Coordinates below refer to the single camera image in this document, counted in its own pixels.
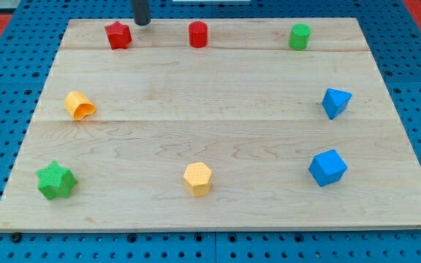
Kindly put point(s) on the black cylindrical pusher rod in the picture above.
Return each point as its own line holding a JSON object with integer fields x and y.
{"x": 141, "y": 12}

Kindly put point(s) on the green cylinder block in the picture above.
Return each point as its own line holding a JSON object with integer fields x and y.
{"x": 299, "y": 36}

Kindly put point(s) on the red cylinder block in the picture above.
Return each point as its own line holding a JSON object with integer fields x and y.
{"x": 198, "y": 34}

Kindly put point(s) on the green star block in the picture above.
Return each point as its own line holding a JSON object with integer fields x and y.
{"x": 55, "y": 181}

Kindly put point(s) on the blue triangular prism block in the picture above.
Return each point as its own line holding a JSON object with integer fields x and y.
{"x": 335, "y": 102}

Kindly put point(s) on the red star block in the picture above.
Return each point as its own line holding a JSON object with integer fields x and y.
{"x": 118, "y": 35}

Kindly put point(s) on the yellow hexagon block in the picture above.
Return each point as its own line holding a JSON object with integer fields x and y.
{"x": 197, "y": 179}

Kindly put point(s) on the blue cube block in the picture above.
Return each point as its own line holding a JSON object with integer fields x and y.
{"x": 327, "y": 168}

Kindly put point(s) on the light wooden board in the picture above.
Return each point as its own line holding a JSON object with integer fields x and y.
{"x": 246, "y": 105}

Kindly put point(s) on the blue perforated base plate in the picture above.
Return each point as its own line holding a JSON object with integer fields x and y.
{"x": 28, "y": 47}

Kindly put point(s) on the yellow heart block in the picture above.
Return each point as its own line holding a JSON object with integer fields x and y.
{"x": 78, "y": 105}

